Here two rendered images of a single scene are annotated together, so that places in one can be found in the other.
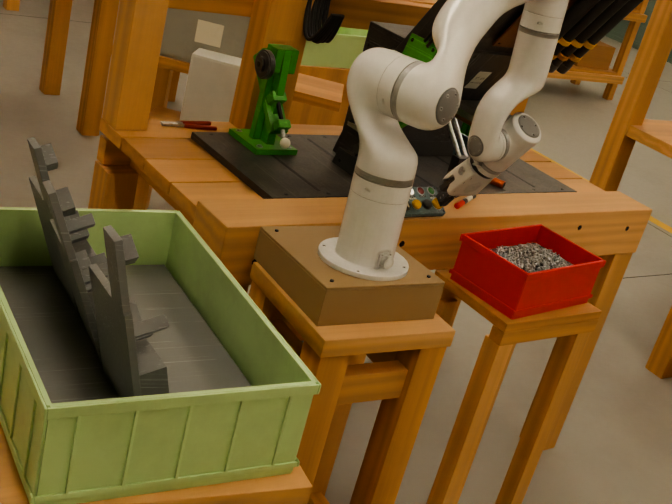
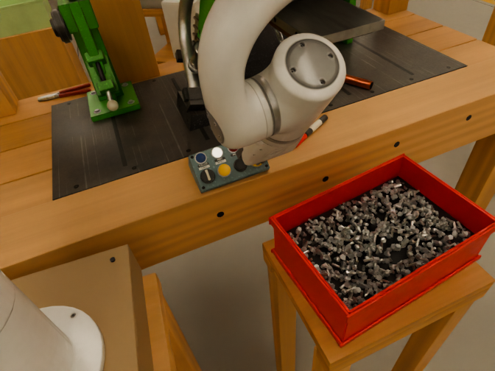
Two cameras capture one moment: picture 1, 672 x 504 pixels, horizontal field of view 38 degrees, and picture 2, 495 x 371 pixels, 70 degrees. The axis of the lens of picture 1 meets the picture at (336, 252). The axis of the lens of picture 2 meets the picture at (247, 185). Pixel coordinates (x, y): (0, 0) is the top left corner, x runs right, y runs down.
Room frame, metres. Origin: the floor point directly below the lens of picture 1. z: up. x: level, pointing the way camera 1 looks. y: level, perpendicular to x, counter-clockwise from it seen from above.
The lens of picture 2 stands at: (1.80, -0.41, 1.39)
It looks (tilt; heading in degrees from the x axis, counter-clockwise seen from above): 44 degrees down; 23
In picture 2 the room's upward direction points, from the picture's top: 7 degrees counter-clockwise
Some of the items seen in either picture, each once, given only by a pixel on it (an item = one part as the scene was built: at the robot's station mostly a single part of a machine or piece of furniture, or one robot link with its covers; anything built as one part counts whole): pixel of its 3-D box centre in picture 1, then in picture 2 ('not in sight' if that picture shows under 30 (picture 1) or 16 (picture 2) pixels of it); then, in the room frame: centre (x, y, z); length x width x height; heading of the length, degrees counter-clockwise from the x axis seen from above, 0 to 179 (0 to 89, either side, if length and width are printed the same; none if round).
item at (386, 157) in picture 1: (385, 113); not in sight; (1.87, -0.02, 1.24); 0.19 x 0.12 x 0.24; 53
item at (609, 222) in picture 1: (452, 230); (303, 163); (2.44, -0.29, 0.82); 1.50 x 0.14 x 0.15; 131
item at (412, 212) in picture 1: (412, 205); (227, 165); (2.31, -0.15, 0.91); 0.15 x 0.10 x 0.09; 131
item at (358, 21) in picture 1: (352, 11); not in sight; (2.94, 0.14, 1.23); 1.30 x 0.05 x 0.09; 131
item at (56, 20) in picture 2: (263, 64); (60, 26); (2.47, 0.30, 1.12); 0.07 x 0.03 x 0.08; 41
